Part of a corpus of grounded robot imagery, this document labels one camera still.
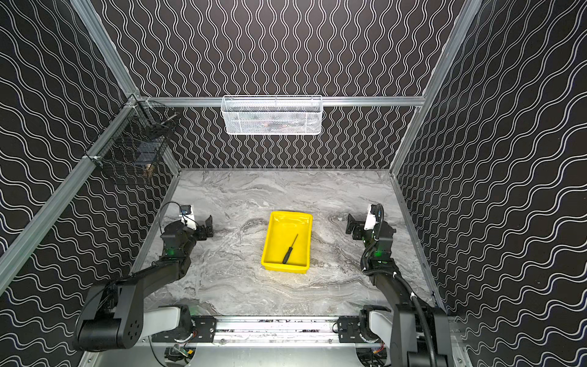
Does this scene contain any black screwdriver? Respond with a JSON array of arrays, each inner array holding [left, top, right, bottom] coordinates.
[[282, 234, 299, 265]]

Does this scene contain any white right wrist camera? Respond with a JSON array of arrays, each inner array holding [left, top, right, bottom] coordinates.
[[363, 204, 378, 231]]

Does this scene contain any aluminium back crossbar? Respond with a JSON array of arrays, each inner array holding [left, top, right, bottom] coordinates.
[[138, 96, 425, 108]]

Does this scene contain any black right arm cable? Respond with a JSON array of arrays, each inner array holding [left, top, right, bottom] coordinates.
[[361, 203, 439, 367]]

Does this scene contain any aluminium left frame bar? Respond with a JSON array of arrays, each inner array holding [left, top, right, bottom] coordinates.
[[1, 97, 138, 291]]

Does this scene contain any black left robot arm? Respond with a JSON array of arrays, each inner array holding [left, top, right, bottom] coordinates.
[[73, 217, 214, 352]]

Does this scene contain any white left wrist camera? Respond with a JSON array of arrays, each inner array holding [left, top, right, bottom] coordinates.
[[179, 204, 199, 230]]

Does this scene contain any aluminium corner post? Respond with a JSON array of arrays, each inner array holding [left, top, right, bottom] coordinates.
[[390, 0, 482, 177]]

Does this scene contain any black wire wall basket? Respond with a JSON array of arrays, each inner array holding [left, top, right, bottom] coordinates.
[[90, 101, 179, 187]]

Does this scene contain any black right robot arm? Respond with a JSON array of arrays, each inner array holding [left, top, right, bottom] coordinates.
[[345, 214, 455, 366]]

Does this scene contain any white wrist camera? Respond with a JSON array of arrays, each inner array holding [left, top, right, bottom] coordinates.
[[363, 204, 378, 231], [179, 204, 199, 230]]

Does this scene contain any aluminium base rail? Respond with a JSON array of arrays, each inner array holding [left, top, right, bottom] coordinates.
[[77, 314, 473, 367]]

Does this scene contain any clear mesh wall basket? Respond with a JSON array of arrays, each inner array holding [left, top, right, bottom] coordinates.
[[220, 102, 324, 135]]

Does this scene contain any yellow plastic bin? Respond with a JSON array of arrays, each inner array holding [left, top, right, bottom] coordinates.
[[261, 211, 313, 274]]

